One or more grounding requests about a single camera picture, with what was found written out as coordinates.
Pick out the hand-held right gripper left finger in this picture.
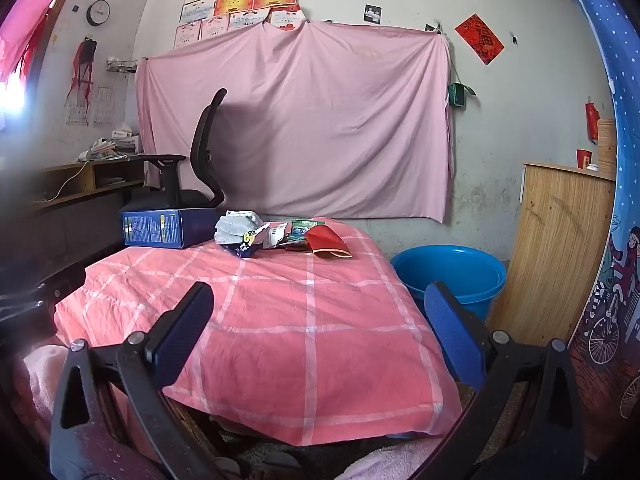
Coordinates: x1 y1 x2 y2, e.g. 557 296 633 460
50 281 223 480

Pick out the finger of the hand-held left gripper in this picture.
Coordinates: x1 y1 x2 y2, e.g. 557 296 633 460
20 266 87 308

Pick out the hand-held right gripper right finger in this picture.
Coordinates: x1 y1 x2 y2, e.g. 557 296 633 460
424 281 586 480

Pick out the blue plastic bucket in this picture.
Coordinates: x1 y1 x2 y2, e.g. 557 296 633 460
389 245 507 323

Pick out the blue printed wrapper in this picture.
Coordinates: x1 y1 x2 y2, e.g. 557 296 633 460
222 230 266 259

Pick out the white paper packet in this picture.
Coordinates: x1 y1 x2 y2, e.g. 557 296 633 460
262 223 291 251

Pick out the red paper envelope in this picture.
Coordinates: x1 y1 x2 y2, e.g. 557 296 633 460
305 225 353 262

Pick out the green snack packet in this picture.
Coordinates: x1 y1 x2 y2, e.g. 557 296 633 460
287 219 326 238

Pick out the pink fluffy blanket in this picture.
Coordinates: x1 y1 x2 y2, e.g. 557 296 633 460
15 345 68 461

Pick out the dark blue cardboard box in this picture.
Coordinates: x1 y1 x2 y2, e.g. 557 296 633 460
121 207 221 250

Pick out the wooden desk shelf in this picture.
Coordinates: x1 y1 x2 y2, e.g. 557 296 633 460
30 160 146 211

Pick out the pink checked blanket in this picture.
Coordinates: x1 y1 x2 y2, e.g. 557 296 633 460
54 217 463 447

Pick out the wooden cabinet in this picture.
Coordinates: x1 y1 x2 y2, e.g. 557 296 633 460
492 161 617 346

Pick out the stack of books and papers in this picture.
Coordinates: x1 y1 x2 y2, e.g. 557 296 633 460
77 125 143 163

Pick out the black office chair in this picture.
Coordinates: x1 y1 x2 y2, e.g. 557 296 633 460
119 88 228 209

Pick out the red hanging scarf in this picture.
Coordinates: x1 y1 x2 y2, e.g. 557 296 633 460
65 37 98 126

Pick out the pink window curtain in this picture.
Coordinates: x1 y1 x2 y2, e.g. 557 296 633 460
0 0 86 126

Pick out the blue printed curtain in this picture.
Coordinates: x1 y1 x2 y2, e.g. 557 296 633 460
555 0 640 461

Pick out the white cable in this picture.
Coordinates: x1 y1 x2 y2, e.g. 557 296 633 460
35 162 88 202

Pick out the white wall calendar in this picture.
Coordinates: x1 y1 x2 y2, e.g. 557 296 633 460
65 86 113 127

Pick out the green wall basket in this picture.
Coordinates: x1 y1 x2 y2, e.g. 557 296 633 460
447 81 476 109

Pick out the pink wall sheet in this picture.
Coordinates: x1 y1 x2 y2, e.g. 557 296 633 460
135 21 456 224

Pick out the round wall clock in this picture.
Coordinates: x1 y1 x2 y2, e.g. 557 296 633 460
86 0 111 27

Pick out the red diamond wall poster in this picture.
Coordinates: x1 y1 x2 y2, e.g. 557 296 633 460
454 13 505 66

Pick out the group of wall certificates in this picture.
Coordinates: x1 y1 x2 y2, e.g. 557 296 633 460
173 0 349 50

